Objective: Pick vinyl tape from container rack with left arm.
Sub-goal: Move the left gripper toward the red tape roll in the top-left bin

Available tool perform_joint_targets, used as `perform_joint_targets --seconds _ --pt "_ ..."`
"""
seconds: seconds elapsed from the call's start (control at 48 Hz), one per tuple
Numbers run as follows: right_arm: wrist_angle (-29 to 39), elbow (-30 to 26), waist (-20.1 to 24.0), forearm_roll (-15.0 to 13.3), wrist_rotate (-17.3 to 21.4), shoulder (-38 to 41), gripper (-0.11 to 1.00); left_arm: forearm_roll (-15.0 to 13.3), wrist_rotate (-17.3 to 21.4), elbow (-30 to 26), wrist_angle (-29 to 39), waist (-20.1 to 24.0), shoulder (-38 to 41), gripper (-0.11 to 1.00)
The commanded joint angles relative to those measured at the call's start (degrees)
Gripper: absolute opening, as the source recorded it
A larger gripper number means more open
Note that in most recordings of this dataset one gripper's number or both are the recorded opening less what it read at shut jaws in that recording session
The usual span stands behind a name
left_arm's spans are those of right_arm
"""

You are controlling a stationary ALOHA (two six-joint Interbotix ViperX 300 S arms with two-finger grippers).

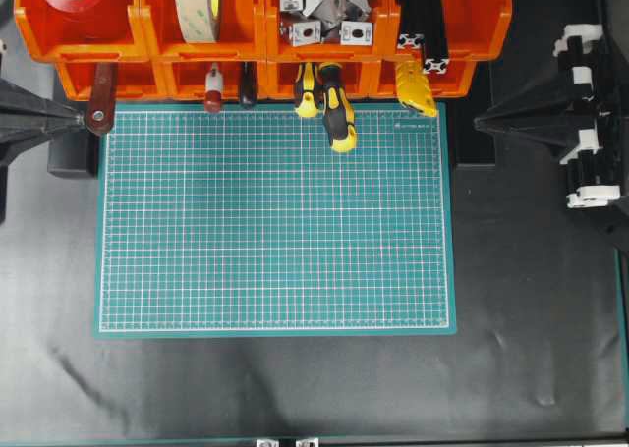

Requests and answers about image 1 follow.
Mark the brown wooden tool handle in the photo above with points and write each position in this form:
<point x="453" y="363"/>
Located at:
<point x="100" y="114"/>

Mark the beige double-sided tape roll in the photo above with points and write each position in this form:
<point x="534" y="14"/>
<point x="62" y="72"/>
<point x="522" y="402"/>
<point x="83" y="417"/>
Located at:
<point x="199" y="20"/>

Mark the black aluminium extrusion short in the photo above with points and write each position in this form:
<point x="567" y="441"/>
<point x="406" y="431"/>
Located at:
<point x="410" y="30"/>

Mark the small yellow black screwdriver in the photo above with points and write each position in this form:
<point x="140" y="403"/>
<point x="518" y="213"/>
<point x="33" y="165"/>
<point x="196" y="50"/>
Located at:
<point x="306" y="91"/>

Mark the orange container rack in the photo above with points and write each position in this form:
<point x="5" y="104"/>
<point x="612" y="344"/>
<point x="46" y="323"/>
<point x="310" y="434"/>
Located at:
<point x="143" y="38"/>

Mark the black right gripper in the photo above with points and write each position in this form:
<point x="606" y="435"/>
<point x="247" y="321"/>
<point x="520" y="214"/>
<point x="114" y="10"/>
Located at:
<point x="580" y="114"/>

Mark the black aluminium extrusion long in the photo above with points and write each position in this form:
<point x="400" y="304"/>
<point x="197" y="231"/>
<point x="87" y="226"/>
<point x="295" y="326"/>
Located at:
<point x="432" y="28"/>

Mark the yellow utility knife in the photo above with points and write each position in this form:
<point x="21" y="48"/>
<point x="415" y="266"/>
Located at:
<point x="413" y="89"/>

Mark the grey corner brackets pile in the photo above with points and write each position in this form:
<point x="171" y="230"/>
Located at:
<point x="310" y="22"/>

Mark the white red-capped tool handle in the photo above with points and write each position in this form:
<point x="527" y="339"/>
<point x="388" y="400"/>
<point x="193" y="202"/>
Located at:
<point x="213" y="100"/>

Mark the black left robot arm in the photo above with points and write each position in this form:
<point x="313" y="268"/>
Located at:
<point x="27" y="121"/>

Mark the green cutting mat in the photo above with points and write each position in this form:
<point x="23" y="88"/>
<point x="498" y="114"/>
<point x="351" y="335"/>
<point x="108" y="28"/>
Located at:
<point x="247" y="224"/>

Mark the dark brown tool handle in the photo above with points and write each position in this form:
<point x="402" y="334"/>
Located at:
<point x="247" y="90"/>

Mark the large yellow black screwdriver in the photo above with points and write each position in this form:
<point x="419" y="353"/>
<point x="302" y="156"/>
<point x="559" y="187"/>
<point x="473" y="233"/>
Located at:
<point x="338" y="113"/>

